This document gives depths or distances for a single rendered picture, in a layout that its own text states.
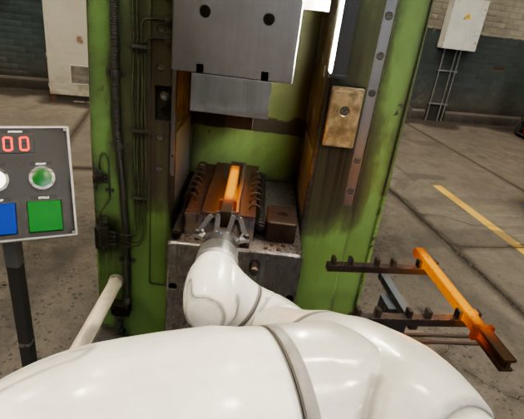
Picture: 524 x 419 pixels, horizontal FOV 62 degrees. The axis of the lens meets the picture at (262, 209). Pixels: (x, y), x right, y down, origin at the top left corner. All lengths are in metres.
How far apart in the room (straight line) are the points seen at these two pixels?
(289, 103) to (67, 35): 5.13
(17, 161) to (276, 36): 0.69
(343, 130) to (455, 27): 6.87
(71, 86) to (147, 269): 5.23
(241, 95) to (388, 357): 0.92
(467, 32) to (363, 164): 6.95
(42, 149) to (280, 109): 0.82
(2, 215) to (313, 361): 1.01
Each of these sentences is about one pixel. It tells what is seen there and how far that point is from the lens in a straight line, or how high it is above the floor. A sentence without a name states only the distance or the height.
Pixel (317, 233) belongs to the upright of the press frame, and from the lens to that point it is 1.43.
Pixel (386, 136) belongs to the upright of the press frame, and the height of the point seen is 1.23.
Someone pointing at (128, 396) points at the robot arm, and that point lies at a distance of 0.25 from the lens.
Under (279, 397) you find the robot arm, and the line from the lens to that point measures 0.26.
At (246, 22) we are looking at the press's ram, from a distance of 1.12.
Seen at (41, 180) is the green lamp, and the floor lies 1.08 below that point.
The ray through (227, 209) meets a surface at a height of 1.06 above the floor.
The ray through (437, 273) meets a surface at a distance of 1.23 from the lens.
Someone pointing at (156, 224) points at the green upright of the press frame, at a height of 0.85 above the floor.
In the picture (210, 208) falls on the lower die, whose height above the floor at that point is 0.99.
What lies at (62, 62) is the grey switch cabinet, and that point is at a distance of 6.59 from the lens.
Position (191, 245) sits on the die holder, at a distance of 1.24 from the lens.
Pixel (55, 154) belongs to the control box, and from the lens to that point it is 1.22.
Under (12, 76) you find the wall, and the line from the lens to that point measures 7.45.
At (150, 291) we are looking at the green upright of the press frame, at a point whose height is 0.59.
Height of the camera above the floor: 1.54
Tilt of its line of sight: 25 degrees down
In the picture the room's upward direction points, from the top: 7 degrees clockwise
